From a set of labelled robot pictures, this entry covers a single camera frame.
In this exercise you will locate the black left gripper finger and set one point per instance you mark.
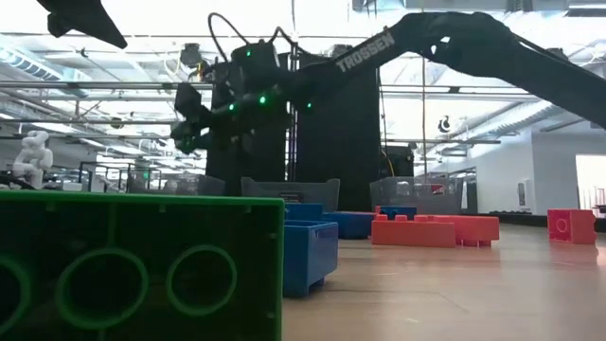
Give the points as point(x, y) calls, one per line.
point(85, 16)

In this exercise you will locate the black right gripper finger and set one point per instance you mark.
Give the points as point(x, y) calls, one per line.
point(191, 104)
point(189, 129)

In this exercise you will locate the orange long toy brick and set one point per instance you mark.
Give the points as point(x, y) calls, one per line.
point(412, 234)
point(478, 229)

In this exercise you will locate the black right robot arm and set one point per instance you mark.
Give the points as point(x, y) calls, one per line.
point(473, 42)

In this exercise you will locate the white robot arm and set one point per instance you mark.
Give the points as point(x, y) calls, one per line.
point(33, 158)

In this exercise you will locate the grey translucent plastic bin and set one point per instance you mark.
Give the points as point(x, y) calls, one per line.
point(208, 185)
point(265, 189)
point(402, 192)

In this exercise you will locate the green long toy brick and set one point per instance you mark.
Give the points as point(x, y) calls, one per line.
point(142, 222)

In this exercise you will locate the dark bin label sticker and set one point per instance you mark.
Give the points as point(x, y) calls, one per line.
point(291, 198)

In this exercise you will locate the black equipment cabinet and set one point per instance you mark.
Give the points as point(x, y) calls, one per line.
point(397, 163)

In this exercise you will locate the orange square toy brick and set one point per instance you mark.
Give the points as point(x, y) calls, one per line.
point(580, 227)

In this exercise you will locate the silver ventilation duct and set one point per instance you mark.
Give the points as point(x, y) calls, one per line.
point(521, 120)

